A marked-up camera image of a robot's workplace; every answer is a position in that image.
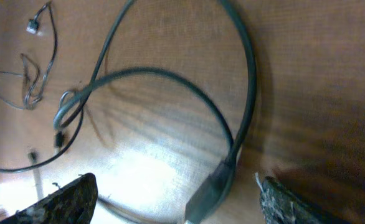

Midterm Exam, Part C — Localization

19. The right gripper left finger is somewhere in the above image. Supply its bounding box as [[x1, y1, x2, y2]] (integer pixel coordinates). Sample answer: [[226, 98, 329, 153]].
[[1, 173, 98, 224]]

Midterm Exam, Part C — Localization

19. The thin black separated cable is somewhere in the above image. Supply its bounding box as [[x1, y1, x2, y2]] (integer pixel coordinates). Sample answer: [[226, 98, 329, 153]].
[[0, 1, 59, 111]]

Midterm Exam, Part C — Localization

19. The black USB cable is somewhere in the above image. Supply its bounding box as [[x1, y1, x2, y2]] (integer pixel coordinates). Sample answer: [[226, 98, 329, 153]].
[[53, 0, 258, 224]]

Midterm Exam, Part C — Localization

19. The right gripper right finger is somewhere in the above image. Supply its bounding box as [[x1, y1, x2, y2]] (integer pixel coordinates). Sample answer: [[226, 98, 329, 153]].
[[260, 176, 347, 224]]

